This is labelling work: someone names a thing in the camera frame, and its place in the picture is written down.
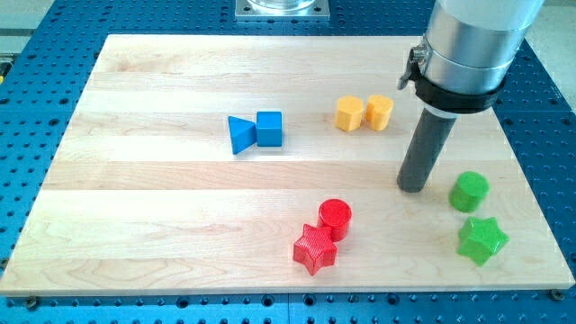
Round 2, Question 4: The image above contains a green cylinder block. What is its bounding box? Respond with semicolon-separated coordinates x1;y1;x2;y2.
448;171;490;212

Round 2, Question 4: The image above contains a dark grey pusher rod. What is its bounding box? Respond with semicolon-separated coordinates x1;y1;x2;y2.
397;108;458;193

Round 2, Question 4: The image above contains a red cylinder block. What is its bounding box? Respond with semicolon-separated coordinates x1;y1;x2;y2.
317;199;352;242

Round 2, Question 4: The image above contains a red star block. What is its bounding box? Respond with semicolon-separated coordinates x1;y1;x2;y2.
292;224;338;276

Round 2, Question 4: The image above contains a blue triangle block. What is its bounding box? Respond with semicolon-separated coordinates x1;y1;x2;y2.
228;116;257;155

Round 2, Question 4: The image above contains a black clamp ring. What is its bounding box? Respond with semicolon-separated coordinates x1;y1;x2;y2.
397;44;506;115

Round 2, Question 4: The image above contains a wooden board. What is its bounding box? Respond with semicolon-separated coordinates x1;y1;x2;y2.
1;35;574;297

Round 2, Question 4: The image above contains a yellow heart block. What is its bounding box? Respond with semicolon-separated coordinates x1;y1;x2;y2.
365;94;394;131

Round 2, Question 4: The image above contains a yellow hexagon block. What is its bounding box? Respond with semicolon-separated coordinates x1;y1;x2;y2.
335;95;364;131

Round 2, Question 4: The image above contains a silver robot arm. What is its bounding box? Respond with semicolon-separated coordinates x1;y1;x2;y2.
420;0;544;95

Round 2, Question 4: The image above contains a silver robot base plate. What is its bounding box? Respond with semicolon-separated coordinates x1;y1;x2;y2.
234;0;330;22

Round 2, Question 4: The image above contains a blue cube block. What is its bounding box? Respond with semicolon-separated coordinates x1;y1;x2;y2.
256;112;284;147

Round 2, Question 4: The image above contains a green star block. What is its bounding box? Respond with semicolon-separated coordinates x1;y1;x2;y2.
457;217;509;266

